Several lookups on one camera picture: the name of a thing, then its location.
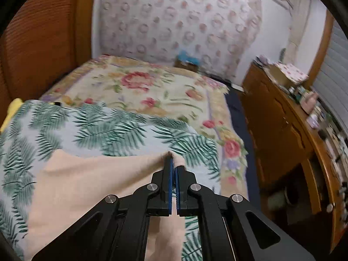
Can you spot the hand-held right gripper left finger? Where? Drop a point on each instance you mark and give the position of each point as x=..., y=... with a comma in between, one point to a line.
x=168, y=174

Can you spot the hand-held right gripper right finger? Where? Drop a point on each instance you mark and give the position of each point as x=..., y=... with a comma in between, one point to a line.
x=178, y=185

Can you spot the peach printed t-shirt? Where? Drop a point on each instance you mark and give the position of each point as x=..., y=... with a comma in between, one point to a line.
x=81, y=182

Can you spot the green leaf print sheet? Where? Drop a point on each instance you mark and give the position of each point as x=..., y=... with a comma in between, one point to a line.
x=108, y=130

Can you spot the floral blanket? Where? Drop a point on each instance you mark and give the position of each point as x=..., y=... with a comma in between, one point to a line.
x=149, y=87

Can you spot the dark blue mattress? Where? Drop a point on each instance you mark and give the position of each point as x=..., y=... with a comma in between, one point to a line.
x=239, y=119

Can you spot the blue fluffy item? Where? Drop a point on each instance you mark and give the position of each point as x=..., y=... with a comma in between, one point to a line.
x=187, y=58

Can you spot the wooden cabinet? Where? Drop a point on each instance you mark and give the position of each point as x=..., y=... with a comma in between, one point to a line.
x=277, y=119

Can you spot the cardboard box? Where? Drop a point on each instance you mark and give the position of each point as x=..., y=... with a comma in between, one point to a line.
x=276, y=77

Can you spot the circle patterned hanging cloth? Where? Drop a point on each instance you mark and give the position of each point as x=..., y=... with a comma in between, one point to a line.
x=176, y=19

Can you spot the pink bottle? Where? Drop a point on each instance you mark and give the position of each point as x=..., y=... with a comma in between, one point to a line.
x=310, y=102

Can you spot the pink floral cloth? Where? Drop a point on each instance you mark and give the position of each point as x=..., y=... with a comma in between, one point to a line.
x=295, y=72

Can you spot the yellow cloth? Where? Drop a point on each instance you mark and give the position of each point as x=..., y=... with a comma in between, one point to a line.
x=11, y=111

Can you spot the grey window blind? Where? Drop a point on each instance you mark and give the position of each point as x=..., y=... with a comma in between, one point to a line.
x=337, y=73

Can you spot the wooden window frame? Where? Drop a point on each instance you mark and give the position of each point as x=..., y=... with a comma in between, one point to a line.
x=323, y=46

